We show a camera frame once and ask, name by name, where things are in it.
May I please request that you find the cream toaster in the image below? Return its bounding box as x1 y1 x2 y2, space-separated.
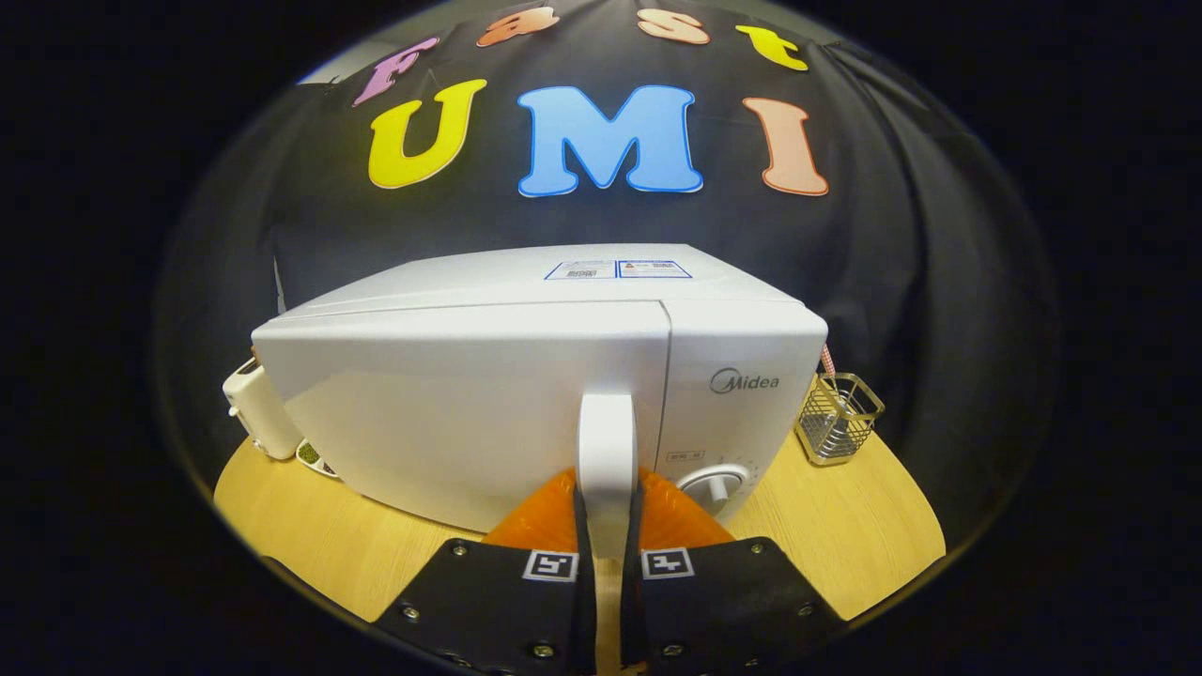
223 357 303 461

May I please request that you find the white divided bean dish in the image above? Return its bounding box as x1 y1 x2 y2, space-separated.
296 438 339 478

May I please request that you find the wire mesh holder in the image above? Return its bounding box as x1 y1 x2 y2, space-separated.
794 372 886 467

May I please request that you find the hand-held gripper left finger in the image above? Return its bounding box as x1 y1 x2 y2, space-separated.
374 468 597 676

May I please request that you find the white microwave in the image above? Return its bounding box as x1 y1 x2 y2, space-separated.
252 244 829 564

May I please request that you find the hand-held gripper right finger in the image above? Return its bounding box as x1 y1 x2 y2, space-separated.
620 468 851 676

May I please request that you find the black backdrop cloth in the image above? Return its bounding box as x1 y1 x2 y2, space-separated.
155 0 1062 555

